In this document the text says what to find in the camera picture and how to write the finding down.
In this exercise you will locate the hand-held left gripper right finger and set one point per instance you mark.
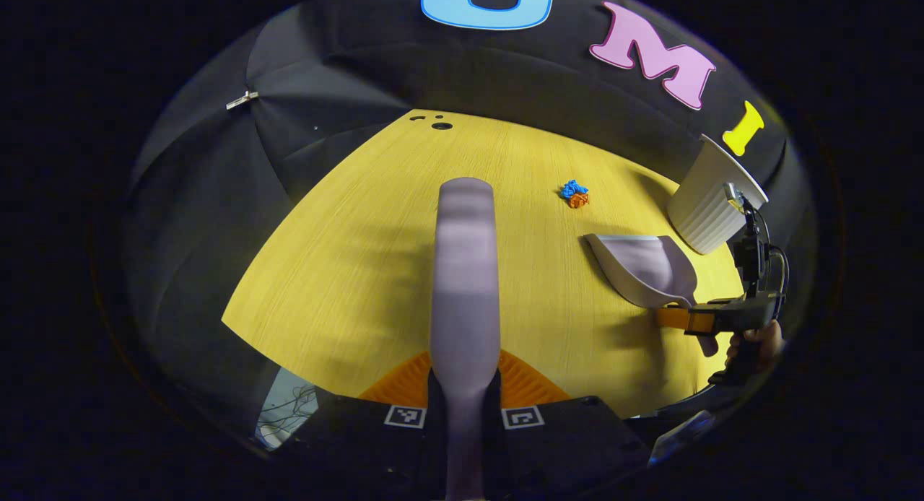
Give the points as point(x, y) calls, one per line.
point(570, 443)

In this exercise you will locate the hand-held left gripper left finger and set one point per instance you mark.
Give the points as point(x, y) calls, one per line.
point(375, 443)

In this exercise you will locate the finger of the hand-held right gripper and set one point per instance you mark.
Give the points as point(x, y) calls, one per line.
point(678, 318)

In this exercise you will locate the pink dustpan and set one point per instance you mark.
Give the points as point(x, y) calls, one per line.
point(650, 266)

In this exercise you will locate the white ribbed garbage bin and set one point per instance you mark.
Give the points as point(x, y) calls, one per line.
point(704, 212)

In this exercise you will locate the orange paper trash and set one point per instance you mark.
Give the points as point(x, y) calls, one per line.
point(578, 201)

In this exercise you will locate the blue paper trash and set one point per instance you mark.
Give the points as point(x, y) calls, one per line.
point(574, 188)

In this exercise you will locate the small pink broom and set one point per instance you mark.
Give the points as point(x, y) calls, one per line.
point(465, 284)

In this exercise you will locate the black backdrop cloth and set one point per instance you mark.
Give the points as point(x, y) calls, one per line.
point(216, 198)

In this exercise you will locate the silver cloth clip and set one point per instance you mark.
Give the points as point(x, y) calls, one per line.
point(242, 99)

